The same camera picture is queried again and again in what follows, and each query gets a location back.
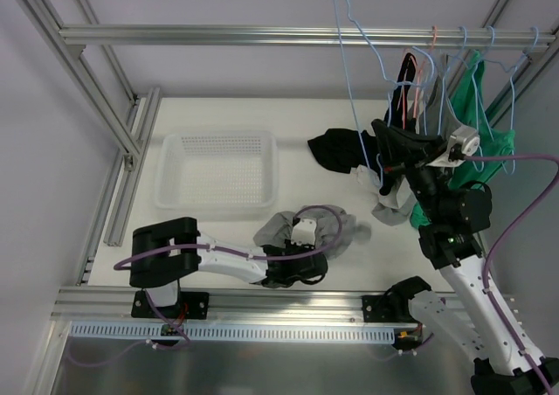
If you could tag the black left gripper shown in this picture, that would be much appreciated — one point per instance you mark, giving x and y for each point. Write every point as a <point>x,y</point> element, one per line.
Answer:
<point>301,266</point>

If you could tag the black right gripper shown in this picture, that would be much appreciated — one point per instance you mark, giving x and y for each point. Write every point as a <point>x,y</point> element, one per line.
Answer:
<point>410,151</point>

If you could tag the black tank top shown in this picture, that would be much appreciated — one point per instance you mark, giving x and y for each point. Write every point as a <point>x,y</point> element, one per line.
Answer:
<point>340,150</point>

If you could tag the grey tank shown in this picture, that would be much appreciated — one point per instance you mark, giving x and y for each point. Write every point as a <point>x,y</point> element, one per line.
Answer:
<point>400,203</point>
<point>335,228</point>

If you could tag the pink wire hanger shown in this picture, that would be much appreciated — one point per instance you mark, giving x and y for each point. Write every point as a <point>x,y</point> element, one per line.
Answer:
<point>421,80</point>

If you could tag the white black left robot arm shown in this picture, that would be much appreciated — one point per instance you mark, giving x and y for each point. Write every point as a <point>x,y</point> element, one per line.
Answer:
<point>166,252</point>

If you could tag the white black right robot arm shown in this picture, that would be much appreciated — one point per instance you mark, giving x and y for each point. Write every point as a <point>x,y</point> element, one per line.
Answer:
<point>505,360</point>

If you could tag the white tank top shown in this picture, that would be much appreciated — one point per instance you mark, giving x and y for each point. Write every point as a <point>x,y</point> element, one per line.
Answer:
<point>369,180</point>

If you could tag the green tank top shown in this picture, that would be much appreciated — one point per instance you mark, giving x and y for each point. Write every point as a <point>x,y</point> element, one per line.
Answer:
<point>503,145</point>

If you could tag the blue hanger with green top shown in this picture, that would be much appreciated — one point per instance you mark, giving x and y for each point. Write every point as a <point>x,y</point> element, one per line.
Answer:
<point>487,106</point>

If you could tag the empty blue hanger far right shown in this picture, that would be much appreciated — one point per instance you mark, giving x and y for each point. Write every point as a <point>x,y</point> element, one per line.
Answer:
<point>512,71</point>

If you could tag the white plastic basket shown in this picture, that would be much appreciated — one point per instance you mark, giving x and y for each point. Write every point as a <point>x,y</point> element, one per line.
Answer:
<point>217,172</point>

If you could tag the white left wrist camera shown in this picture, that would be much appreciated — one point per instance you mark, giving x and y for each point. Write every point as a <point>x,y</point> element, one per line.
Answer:
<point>304,232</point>

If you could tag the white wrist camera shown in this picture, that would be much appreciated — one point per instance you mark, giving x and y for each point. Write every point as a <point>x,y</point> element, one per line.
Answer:
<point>304,232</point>
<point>463,142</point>

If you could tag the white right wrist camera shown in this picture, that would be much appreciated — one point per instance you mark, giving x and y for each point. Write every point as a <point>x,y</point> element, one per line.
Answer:
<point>463,142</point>

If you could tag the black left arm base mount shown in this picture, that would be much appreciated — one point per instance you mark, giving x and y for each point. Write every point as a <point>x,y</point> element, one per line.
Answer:
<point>190,306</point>

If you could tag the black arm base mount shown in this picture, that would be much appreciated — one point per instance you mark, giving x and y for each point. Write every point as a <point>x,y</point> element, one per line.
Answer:
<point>393,304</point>

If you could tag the aluminium frame left posts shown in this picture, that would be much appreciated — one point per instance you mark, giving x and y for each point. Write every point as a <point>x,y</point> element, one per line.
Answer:
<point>132,134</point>

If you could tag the white slotted cable duct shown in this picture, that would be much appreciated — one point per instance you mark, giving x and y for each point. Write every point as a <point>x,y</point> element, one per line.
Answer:
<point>222,332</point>

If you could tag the aluminium table edge rail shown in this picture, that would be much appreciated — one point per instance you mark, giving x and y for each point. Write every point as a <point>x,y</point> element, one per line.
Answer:
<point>242,306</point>

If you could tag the aluminium hanging rail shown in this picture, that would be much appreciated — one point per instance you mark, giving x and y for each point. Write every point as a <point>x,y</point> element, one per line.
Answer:
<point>191,34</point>

